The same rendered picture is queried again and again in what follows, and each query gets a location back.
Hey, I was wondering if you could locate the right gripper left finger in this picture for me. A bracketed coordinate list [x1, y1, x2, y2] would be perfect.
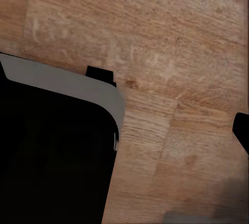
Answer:
[0, 113, 27, 175]

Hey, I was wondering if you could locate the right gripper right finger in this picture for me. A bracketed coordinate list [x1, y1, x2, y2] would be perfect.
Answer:
[232, 113, 249, 154]

